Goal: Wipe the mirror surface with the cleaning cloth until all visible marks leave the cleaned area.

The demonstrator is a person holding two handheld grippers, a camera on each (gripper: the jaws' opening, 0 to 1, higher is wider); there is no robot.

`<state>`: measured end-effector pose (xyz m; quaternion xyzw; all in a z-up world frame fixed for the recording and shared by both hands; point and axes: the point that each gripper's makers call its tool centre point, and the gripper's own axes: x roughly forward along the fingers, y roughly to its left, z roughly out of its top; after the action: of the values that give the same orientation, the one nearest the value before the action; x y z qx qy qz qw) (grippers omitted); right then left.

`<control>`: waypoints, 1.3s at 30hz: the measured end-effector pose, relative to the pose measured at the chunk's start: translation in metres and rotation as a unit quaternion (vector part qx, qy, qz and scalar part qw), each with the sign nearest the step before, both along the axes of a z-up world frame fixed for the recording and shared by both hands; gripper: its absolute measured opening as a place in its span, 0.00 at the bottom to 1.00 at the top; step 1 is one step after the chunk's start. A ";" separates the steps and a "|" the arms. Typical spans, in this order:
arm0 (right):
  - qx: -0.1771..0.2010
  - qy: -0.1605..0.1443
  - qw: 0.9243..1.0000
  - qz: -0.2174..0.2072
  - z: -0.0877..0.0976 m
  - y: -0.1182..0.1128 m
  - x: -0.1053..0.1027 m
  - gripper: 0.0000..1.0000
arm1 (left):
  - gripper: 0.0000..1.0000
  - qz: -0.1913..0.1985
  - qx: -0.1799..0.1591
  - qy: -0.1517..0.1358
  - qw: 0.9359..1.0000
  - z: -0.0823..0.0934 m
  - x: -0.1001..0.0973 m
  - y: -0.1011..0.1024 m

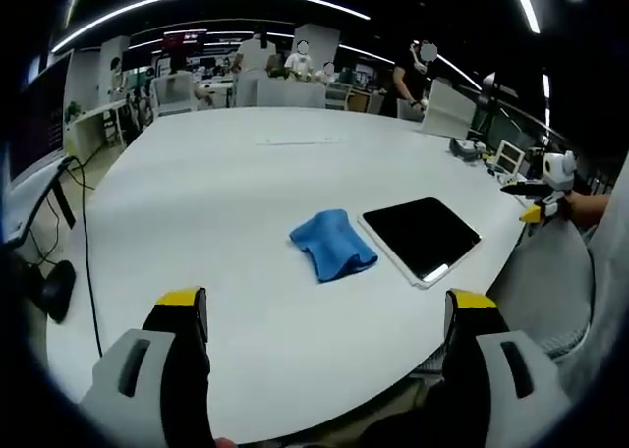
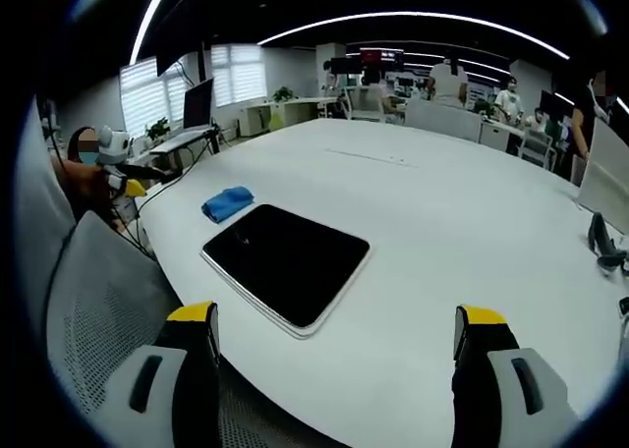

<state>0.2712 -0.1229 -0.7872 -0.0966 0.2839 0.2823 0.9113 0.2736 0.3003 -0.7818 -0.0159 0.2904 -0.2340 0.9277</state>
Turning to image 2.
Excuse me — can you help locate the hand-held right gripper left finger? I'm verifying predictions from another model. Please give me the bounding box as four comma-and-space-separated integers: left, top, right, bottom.
105, 300, 221, 448

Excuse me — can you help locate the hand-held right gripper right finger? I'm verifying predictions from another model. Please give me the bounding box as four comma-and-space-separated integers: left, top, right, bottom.
450, 304, 582, 448

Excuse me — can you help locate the blue cleaning cloth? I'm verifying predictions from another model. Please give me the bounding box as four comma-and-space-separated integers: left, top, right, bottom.
200, 186, 256, 222

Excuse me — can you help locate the black mirror with white frame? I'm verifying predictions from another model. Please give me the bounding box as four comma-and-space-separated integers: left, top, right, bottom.
200, 202, 372, 340

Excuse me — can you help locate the window with white blinds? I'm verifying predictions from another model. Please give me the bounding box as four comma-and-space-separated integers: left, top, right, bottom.
120, 57, 189, 138
210, 44, 269, 108

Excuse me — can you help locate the white standing desk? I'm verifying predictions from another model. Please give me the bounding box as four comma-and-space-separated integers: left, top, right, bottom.
148, 126, 220, 157

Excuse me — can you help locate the grey mesh office chair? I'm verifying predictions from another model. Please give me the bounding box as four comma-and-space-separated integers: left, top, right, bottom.
14, 98, 78, 292
46, 210, 222, 448

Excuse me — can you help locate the black computer monitor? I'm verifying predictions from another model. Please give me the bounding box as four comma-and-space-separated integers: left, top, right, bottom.
182, 78, 215, 130

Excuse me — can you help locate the black hanging screen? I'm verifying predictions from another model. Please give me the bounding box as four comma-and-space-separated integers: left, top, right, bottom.
155, 48, 208, 79

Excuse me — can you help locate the curved ceiling light strip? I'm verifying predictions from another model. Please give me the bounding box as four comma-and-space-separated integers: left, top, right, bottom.
129, 0, 179, 66
257, 9, 571, 61

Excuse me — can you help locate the white low counter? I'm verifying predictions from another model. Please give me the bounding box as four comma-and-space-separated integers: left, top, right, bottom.
244, 96, 341, 138

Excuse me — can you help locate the white office chair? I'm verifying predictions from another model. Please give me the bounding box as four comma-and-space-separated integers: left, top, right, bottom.
518, 127, 557, 170
346, 86, 385, 123

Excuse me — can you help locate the white panel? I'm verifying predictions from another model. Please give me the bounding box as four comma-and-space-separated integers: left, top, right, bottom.
576, 117, 629, 222

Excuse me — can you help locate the red display screen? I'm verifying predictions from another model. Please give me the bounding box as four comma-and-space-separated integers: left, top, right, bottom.
360, 49, 405, 74

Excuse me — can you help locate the white desk partition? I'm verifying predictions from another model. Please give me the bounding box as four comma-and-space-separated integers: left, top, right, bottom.
405, 97, 484, 143

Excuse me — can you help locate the black cable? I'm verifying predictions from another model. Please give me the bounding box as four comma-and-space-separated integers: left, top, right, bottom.
135, 131, 220, 223

